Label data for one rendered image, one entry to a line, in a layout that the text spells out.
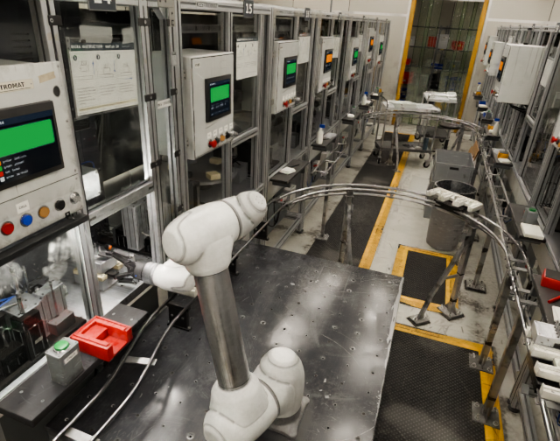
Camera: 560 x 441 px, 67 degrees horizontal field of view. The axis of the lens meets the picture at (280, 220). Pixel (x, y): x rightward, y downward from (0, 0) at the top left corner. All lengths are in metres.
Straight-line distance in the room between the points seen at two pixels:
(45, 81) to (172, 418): 1.16
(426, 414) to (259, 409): 1.50
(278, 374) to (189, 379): 0.47
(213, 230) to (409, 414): 1.87
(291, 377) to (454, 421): 1.46
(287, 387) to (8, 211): 0.98
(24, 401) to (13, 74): 0.93
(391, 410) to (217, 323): 1.63
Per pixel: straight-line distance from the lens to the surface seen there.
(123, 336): 1.63
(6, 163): 1.30
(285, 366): 1.46
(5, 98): 1.32
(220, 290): 1.20
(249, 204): 1.20
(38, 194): 1.41
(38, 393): 1.57
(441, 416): 2.75
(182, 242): 1.10
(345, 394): 1.78
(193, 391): 1.76
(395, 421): 2.64
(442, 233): 4.34
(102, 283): 1.91
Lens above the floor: 1.98
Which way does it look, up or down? 26 degrees down
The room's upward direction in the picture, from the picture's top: 3 degrees clockwise
